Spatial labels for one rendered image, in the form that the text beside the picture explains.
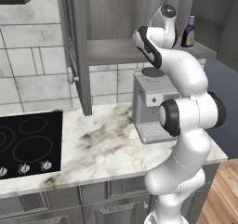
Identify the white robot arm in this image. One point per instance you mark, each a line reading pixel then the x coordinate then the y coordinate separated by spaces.
pixel 186 131

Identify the grey cabinet door with knob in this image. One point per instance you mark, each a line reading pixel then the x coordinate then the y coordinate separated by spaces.
pixel 79 48

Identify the small silver cabinet knob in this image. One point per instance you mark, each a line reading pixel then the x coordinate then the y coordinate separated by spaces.
pixel 145 205

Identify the grey base cabinet door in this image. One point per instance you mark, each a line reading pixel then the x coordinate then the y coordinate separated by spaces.
pixel 117 212
pixel 40 218

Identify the grey coffee machine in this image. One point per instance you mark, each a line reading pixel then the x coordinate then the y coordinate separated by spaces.
pixel 148 94

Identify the round silver door knob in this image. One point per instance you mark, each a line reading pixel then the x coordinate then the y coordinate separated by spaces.
pixel 72 78

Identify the grey drawer front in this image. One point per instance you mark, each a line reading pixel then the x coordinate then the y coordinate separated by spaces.
pixel 124 187
pixel 65 196
pixel 21 204

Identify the black hob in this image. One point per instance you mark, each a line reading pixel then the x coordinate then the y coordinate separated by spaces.
pixel 34 141

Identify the silver hob knob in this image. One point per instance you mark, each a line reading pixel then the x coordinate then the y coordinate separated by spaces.
pixel 24 168
pixel 46 165
pixel 2 171

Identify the dark purple condiment bottle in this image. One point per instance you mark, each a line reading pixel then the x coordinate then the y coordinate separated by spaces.
pixel 188 35

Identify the grey wooden wall cabinet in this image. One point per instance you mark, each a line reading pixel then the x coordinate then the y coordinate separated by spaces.
pixel 117 23

